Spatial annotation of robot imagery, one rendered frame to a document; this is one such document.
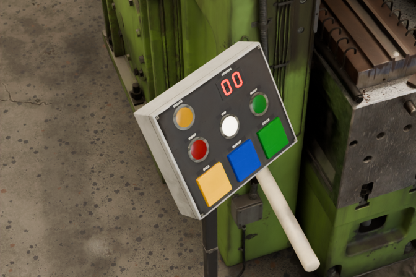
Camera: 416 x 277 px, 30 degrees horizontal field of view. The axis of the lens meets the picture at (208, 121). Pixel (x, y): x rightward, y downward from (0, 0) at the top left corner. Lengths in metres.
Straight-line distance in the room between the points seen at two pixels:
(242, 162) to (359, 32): 0.60
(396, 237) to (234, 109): 1.16
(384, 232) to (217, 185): 1.12
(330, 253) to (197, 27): 0.87
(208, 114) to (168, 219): 1.27
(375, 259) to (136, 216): 0.90
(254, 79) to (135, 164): 1.41
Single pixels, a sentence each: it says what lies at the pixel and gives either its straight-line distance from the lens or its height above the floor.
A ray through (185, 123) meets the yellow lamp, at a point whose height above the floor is 1.15.
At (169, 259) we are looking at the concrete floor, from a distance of 2.87.
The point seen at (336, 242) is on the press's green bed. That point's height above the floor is 0.27.
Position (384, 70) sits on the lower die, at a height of 0.96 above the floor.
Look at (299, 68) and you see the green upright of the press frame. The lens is 2.21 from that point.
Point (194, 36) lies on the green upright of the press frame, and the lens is 2.49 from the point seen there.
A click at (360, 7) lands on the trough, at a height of 0.99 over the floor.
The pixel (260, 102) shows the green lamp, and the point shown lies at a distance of 1.84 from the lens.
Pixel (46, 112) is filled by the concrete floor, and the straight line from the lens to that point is 3.42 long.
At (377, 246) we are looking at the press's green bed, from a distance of 2.76.
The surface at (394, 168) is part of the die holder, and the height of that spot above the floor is 0.59.
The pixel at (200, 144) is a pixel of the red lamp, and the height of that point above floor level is 1.10.
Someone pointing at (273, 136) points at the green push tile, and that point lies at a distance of 1.87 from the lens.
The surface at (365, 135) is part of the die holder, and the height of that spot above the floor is 0.79.
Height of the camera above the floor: 2.39
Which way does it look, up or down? 47 degrees down
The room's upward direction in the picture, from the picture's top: 1 degrees counter-clockwise
